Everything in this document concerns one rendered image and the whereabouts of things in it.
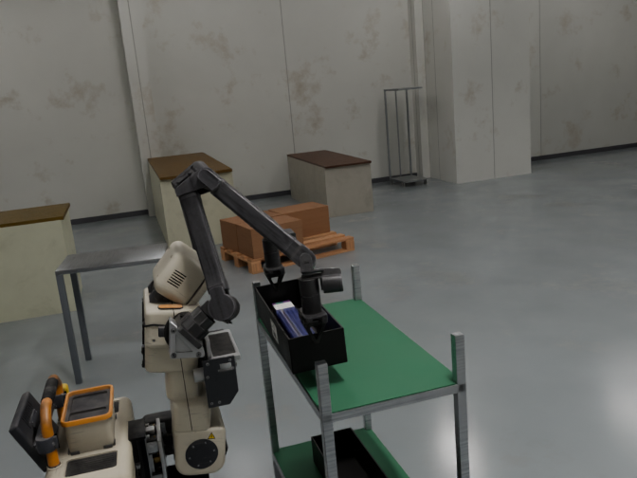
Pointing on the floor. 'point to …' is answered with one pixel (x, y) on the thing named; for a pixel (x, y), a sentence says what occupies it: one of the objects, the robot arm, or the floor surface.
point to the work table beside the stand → (86, 262)
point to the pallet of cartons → (318, 218)
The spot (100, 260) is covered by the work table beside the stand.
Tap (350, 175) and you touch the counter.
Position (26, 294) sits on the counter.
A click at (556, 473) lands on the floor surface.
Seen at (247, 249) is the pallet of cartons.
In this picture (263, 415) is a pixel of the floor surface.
